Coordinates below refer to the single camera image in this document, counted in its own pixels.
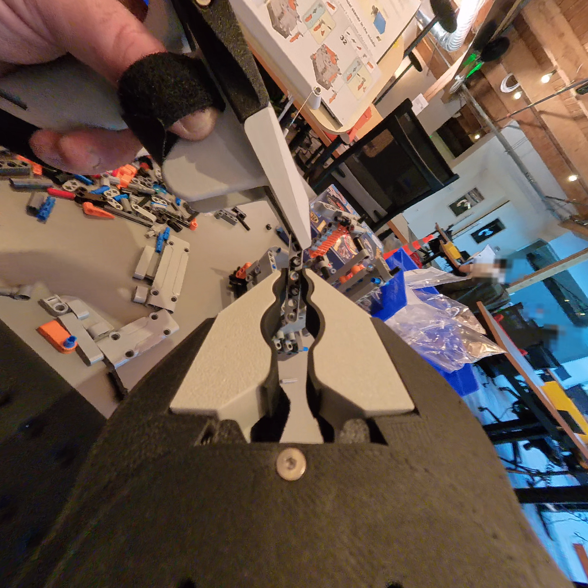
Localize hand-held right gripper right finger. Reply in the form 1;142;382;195
308;269;416;420

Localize pile of small building parts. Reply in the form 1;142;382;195
0;152;251;232

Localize orange gear frame assembly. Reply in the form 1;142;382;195
230;207;396;356

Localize blue robot kit box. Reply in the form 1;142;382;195
308;184;370;260

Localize small orange block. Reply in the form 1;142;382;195
37;319;80;354

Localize grey long bar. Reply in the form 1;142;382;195
134;237;192;313

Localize clear plastic bags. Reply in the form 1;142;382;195
386;267;508;373

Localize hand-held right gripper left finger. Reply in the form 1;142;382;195
170;269;281;419

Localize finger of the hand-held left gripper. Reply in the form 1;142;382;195
244;104;314;251

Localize blue plastic bin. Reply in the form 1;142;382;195
372;247;480;398

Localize instruction booklet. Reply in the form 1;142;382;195
230;0;423;127

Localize person's left hand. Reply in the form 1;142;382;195
0;0;223;175

